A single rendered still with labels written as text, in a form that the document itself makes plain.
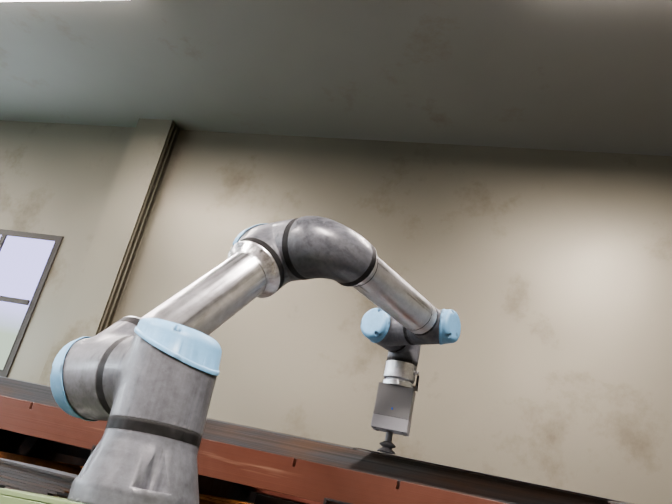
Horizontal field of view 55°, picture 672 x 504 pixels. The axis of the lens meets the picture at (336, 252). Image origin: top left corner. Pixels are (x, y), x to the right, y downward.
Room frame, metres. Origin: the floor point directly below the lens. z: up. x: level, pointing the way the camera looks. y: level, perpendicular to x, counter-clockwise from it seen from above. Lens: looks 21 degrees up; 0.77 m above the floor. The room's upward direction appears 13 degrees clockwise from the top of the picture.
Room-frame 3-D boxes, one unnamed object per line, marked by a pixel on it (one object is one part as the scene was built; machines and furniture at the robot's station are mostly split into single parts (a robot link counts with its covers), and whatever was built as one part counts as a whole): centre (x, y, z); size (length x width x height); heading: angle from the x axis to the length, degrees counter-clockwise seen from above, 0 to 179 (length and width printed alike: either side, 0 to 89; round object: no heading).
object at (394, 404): (1.54, -0.22, 1.01); 0.10 x 0.09 x 0.16; 165
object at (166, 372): (0.85, 0.18, 0.87); 0.13 x 0.12 x 0.14; 49
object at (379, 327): (1.44, -0.16, 1.16); 0.11 x 0.11 x 0.08; 49
